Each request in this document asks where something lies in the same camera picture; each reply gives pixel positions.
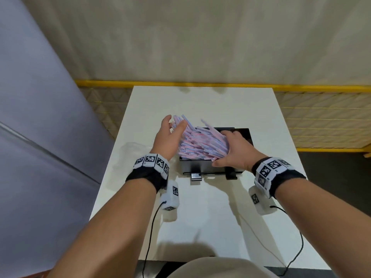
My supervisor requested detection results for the person's right hand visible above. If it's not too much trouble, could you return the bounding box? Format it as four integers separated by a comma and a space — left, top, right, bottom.
212, 130, 269, 172

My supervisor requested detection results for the person's left hand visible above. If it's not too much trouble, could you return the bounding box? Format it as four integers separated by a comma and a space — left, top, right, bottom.
151, 114, 188, 160

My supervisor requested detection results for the black cable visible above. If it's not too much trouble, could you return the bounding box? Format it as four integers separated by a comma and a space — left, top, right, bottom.
270, 205, 304, 277
142, 201, 168, 278

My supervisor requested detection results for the black tray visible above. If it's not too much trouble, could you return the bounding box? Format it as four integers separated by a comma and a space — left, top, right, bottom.
179, 128, 250, 183

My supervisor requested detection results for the person's left forearm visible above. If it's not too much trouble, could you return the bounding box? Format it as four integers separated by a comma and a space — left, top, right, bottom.
48, 177, 158, 278

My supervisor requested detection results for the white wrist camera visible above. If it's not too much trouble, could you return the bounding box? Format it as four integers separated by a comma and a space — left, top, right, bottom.
160, 180, 180, 212
249, 186, 277, 215

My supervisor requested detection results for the black marker wristband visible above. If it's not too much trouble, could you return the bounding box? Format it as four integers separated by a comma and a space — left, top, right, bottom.
252, 157, 307, 199
125, 153, 170, 194

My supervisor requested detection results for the pile of pink blue packets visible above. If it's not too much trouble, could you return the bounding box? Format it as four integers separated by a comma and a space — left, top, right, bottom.
171, 114, 231, 162

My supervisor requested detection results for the yellow mesh fence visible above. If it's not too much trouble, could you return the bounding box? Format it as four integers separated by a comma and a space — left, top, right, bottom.
75, 80, 371, 158

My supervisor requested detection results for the person's right forearm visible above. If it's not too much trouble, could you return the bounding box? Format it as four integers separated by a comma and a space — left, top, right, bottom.
273, 177, 371, 278

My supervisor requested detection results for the person's beige clothing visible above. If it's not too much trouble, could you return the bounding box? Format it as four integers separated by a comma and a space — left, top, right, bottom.
170, 256, 279, 278

